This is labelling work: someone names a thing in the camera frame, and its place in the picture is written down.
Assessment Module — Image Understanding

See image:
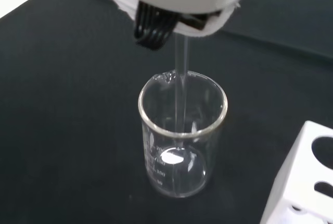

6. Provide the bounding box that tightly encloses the black bench cloth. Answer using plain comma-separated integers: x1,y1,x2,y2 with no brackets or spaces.
0,0,333,224

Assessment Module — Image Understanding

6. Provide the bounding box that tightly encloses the white test tube rack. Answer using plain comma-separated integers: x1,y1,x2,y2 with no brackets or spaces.
259,120,333,224

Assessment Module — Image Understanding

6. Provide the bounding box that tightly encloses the clear glass beaker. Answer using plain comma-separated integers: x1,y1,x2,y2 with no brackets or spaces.
137,69,228,199

